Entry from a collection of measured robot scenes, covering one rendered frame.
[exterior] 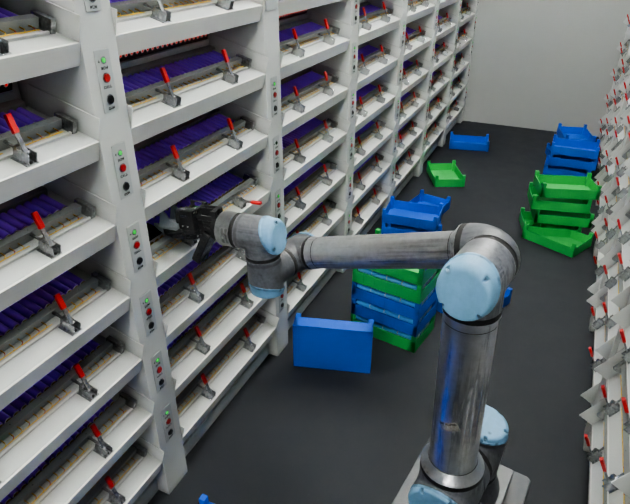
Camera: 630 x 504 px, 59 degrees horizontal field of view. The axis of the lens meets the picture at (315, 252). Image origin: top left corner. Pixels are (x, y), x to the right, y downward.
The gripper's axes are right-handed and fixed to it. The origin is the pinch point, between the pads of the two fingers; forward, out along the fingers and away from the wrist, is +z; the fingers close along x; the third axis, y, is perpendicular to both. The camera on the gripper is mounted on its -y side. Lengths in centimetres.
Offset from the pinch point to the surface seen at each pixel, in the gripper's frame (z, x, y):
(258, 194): -7.1, -40.1, -6.0
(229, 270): -4.9, -21.0, -24.9
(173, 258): -7.1, 5.8, -6.1
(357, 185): -3, -142, -42
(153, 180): -3.7, 3.5, 14.7
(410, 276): -51, -71, -47
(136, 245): -9.7, 20.0, 5.2
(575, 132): -100, -349, -67
